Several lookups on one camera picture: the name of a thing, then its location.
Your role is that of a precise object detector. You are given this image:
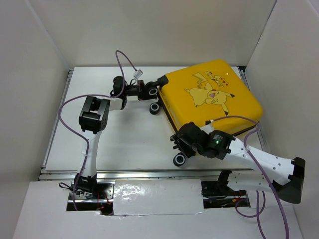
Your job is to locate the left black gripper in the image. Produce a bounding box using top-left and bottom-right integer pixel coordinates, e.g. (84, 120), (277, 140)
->
(122, 80), (157, 101)

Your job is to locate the yellow suitcase with grey lining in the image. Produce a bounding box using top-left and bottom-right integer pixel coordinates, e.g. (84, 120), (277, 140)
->
(148, 60), (261, 138)

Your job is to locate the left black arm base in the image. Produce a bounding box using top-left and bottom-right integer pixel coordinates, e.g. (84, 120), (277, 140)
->
(59, 182), (115, 216)

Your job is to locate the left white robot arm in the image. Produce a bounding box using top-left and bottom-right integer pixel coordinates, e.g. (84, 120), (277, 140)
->
(73, 76), (158, 199)

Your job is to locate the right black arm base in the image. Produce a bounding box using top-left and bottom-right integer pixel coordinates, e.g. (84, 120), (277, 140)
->
(201, 170), (250, 209)

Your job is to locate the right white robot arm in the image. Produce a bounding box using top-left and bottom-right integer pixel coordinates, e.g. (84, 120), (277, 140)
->
(170, 122), (306, 204)

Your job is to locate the white foil cover sheet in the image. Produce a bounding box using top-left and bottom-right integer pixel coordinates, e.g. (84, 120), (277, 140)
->
(113, 179), (205, 216)

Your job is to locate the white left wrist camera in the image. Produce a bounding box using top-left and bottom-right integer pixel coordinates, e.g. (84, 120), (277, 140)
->
(133, 69), (143, 80)

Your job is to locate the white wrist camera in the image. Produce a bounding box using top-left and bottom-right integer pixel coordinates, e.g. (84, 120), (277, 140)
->
(133, 69), (143, 80)
(200, 119), (215, 134)

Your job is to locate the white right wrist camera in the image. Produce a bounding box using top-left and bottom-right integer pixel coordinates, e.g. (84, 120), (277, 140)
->
(200, 119), (215, 134)

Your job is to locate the aluminium front rail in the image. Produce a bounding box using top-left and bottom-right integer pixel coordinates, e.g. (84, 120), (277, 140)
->
(38, 168), (221, 181)

